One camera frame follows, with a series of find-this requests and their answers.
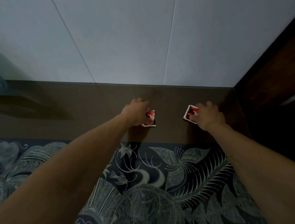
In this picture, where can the person's right hand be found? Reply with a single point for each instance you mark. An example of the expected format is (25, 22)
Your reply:
(208, 118)

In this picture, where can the person's left hand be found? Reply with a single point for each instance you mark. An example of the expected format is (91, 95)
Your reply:
(135, 113)

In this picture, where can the person's left thumb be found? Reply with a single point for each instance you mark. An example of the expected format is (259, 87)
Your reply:
(150, 119)

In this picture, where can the person's right thumb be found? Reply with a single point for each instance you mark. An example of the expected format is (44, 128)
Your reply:
(193, 116)

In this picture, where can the red black white card stack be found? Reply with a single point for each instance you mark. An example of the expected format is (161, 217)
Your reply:
(189, 112)
(152, 113)

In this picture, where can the person's left forearm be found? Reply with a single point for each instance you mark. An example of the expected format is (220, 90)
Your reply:
(61, 175)

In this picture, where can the person's right forearm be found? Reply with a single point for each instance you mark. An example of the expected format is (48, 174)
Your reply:
(262, 174)

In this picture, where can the dark leaf-patterned garment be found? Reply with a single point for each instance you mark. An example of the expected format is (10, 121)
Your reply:
(163, 189)

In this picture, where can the dark wooden cabinet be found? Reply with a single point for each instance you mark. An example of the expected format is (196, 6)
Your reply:
(276, 72)

